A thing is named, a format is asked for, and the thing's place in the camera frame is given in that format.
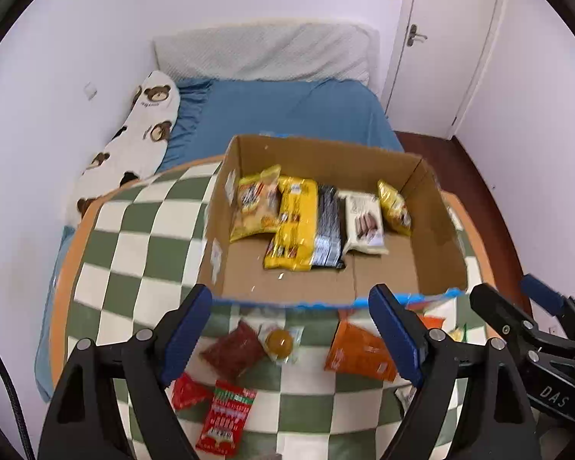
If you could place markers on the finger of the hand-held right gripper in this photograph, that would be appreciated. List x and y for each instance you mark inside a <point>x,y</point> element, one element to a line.
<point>498,311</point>
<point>539,290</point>

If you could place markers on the red striped snack packet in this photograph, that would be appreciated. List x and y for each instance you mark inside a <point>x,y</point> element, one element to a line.
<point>225,417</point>

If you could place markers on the dark red snack packet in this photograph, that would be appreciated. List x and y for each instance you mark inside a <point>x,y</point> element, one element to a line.
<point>232,350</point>

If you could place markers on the long yellow snack packet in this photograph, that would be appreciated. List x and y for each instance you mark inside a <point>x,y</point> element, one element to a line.
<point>294,230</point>

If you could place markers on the white padded headboard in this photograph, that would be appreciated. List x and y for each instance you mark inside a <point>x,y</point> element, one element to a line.
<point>268,52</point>

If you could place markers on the small yellow snack bag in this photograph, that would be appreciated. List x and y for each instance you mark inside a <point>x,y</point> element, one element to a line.
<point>393,206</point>

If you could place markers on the green checkered tablecloth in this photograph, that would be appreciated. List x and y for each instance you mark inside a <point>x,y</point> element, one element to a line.
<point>139,249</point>

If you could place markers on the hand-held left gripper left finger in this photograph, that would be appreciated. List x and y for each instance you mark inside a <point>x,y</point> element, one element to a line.
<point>187,335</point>

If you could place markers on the white wall socket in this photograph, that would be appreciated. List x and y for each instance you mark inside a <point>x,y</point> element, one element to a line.
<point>90,91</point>

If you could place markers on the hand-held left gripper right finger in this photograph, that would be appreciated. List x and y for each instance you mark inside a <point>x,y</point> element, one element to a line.
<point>397,335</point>

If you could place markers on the clear packet with orange ball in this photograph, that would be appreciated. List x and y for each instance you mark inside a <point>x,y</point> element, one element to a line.
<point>279,342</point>

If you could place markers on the black snack packet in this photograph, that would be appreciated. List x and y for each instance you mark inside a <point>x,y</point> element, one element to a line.
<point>328,230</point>

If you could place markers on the small red snack packet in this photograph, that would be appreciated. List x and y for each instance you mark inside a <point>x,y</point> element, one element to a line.
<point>187,390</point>

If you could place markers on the small orange snack packet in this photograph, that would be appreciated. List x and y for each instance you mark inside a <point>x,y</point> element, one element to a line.
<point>433,322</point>

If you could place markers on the white biscuit packet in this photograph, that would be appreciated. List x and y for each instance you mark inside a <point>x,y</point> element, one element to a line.
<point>362,220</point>

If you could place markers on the yellow chip bag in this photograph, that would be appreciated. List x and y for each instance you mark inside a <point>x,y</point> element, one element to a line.
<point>256,201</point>

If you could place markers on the bear print pillow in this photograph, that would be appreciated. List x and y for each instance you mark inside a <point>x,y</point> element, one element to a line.
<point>139,139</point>

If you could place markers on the white door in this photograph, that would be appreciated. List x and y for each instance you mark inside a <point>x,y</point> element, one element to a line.
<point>450,57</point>

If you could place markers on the cardboard box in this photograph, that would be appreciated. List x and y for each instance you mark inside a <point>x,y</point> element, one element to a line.
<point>378,278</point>

